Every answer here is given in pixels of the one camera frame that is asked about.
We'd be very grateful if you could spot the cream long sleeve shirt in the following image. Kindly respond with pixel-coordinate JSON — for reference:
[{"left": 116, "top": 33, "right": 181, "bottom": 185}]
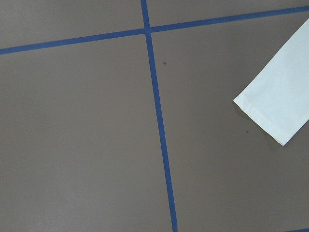
[{"left": 233, "top": 21, "right": 309, "bottom": 145}]

